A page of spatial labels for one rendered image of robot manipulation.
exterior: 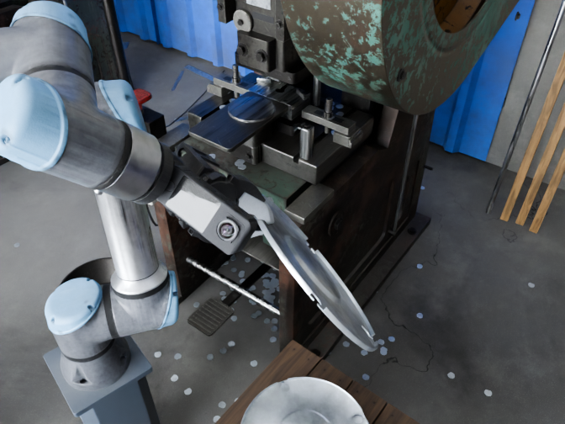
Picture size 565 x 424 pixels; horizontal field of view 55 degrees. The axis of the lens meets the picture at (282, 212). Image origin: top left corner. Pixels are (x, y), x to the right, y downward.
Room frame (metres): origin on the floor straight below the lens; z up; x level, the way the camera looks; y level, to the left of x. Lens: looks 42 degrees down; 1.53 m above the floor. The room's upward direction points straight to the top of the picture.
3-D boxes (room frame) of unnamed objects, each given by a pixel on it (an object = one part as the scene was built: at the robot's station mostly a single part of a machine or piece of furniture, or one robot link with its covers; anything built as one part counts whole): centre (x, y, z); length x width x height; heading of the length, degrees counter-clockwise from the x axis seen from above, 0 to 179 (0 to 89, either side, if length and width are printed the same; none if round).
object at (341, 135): (1.25, -0.13, 0.76); 0.17 x 0.06 x 0.10; 54
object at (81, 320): (0.70, 0.42, 0.62); 0.13 x 0.12 x 0.14; 106
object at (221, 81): (1.44, 0.14, 0.76); 0.17 x 0.06 x 0.10; 54
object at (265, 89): (1.34, 0.01, 0.76); 0.15 x 0.09 x 0.05; 54
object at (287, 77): (1.35, 0.00, 0.86); 0.20 x 0.16 x 0.05; 54
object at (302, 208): (1.30, -0.29, 0.45); 0.92 x 0.12 x 0.90; 144
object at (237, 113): (1.20, 0.11, 0.72); 0.25 x 0.14 x 0.14; 144
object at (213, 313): (1.24, 0.09, 0.14); 0.59 x 0.10 x 0.05; 144
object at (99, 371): (0.70, 0.43, 0.50); 0.15 x 0.15 x 0.10
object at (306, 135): (1.14, -0.06, 0.75); 0.03 x 0.03 x 0.10; 54
